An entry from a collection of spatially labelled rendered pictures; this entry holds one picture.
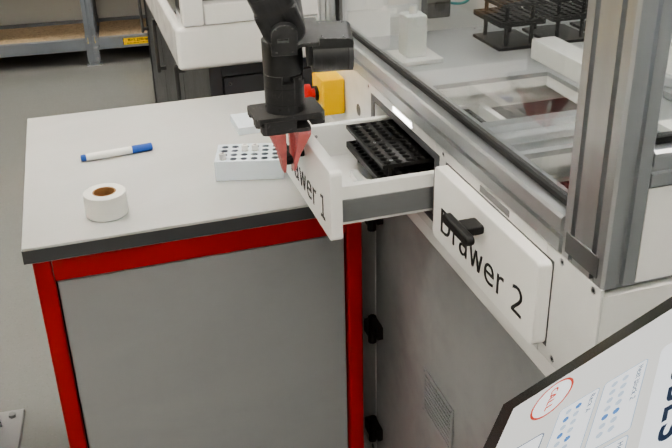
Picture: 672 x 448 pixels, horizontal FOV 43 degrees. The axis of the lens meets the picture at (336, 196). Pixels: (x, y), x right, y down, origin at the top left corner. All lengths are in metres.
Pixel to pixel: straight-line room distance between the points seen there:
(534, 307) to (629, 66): 0.32
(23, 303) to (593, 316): 2.12
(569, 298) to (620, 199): 0.15
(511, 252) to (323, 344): 0.69
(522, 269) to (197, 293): 0.69
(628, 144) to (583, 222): 0.11
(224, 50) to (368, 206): 0.93
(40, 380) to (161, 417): 0.83
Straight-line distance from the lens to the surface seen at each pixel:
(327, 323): 1.62
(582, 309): 0.94
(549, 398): 0.64
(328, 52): 1.20
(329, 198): 1.19
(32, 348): 2.58
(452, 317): 1.32
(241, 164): 1.56
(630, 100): 0.82
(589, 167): 0.88
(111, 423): 1.65
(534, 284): 0.99
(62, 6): 5.51
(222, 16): 2.06
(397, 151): 1.31
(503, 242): 1.04
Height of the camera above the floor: 1.41
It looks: 26 degrees down
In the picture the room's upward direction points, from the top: 1 degrees counter-clockwise
